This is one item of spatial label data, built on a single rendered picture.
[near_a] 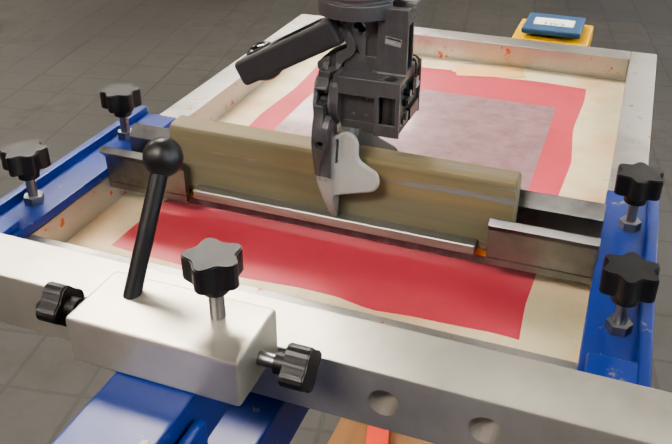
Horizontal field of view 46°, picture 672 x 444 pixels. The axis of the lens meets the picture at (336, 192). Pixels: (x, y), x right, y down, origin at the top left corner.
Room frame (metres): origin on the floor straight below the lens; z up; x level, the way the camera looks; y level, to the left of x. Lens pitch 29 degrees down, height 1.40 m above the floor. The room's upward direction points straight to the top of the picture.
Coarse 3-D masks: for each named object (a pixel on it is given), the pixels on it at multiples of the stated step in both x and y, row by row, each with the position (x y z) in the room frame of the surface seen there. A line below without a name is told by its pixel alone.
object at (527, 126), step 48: (480, 96) 1.06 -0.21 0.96; (528, 96) 1.06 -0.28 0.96; (576, 96) 1.06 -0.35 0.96; (432, 144) 0.90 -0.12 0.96; (480, 144) 0.90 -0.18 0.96; (528, 144) 0.90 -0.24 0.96; (336, 240) 0.68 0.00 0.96; (336, 288) 0.60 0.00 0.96; (384, 288) 0.60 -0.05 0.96; (432, 288) 0.60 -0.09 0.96; (480, 288) 0.60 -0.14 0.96; (528, 288) 0.60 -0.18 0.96
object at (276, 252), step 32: (288, 96) 1.06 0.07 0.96; (288, 128) 0.95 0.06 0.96; (160, 224) 0.71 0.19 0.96; (192, 224) 0.71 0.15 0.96; (224, 224) 0.71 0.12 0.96; (256, 224) 0.71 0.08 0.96; (288, 224) 0.71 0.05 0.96; (160, 256) 0.65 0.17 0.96; (256, 256) 0.65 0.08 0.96; (288, 256) 0.65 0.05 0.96; (320, 256) 0.65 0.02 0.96
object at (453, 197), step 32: (192, 128) 0.73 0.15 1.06; (224, 128) 0.73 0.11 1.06; (256, 128) 0.73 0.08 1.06; (192, 160) 0.73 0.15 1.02; (224, 160) 0.72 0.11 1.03; (256, 160) 0.70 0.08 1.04; (288, 160) 0.69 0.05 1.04; (384, 160) 0.66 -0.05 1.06; (416, 160) 0.66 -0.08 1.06; (448, 160) 0.66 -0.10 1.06; (256, 192) 0.70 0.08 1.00; (288, 192) 0.69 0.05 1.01; (320, 192) 0.68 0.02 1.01; (384, 192) 0.65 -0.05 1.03; (416, 192) 0.64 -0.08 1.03; (448, 192) 0.63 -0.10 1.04; (480, 192) 0.62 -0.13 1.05; (512, 192) 0.61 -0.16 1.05; (416, 224) 0.64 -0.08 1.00; (448, 224) 0.63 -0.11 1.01; (480, 224) 0.62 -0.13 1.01
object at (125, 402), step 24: (120, 384) 0.38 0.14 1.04; (144, 384) 0.38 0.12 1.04; (96, 408) 0.36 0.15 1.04; (120, 408) 0.36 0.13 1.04; (144, 408) 0.36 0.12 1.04; (168, 408) 0.36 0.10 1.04; (192, 408) 0.37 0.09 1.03; (216, 408) 0.39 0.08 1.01; (72, 432) 0.34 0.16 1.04; (96, 432) 0.34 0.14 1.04; (120, 432) 0.34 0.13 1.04; (144, 432) 0.34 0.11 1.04; (168, 432) 0.34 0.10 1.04
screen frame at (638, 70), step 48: (432, 48) 1.23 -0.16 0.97; (480, 48) 1.20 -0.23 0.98; (528, 48) 1.18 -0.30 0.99; (576, 48) 1.17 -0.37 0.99; (192, 96) 0.98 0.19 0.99; (240, 96) 1.05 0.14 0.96; (624, 96) 0.98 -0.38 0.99; (624, 144) 0.83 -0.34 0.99; (96, 192) 0.73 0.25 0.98; (48, 240) 0.63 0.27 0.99; (240, 288) 0.55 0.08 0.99
